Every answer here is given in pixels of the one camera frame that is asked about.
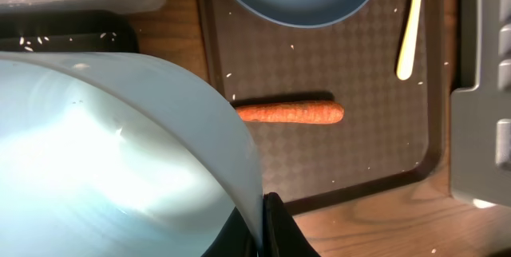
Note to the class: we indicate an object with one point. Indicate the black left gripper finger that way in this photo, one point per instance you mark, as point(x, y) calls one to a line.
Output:
point(281, 235)

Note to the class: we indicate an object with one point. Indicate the orange carrot piece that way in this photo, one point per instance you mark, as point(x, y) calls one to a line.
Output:
point(300, 112)

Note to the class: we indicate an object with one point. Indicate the light blue bowl with rice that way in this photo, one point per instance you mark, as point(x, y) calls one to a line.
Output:
point(122, 154)

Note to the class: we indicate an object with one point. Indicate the yellow plastic spoon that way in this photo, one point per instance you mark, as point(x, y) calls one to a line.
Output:
point(406, 55)

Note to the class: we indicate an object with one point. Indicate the grey dishwasher rack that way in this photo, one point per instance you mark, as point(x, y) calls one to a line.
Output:
point(480, 106)

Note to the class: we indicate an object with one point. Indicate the black waste tray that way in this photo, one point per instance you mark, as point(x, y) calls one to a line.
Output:
point(74, 31)

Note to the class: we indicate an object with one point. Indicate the dark brown serving tray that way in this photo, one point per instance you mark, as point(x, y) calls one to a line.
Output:
point(392, 132)

